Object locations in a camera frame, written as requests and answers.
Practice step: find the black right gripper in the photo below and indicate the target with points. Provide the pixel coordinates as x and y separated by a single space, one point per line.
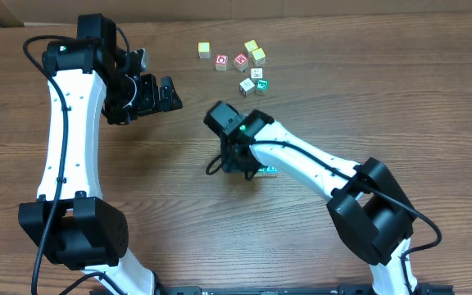
236 161

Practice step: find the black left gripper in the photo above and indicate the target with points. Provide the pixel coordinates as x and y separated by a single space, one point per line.
154 95

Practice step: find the green B wooden block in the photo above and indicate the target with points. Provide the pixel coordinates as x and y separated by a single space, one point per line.
261 172

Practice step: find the blue L wooden block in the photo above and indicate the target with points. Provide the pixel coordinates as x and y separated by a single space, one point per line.
271 171

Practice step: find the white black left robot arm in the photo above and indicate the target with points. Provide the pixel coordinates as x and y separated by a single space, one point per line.
91 78

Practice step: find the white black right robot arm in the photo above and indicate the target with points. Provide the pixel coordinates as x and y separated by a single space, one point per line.
370 211

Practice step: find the yellow wooden block far left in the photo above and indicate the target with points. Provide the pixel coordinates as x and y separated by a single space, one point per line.
204 50

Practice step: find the yellow wooden block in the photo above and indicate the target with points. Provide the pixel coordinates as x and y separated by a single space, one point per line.
258 57
250 46
204 50

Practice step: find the red O wooden block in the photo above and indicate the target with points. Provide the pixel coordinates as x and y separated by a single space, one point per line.
221 62

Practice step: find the white wooden block tilted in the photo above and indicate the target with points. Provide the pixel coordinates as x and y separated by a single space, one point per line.
247 87

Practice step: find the green letter wooden block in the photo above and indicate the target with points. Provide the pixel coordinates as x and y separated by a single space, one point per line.
262 86

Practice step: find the red M wooden block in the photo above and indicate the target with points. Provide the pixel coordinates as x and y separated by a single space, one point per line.
241 62

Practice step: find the white picture wooden block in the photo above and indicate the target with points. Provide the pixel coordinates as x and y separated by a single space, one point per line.
256 73

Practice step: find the yellow wooden block top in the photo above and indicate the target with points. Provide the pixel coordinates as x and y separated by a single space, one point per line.
250 46

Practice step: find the yellow wooden block right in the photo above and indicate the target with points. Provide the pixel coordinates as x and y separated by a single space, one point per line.
258 57

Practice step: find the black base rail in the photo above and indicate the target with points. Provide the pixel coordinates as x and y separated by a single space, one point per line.
346 289

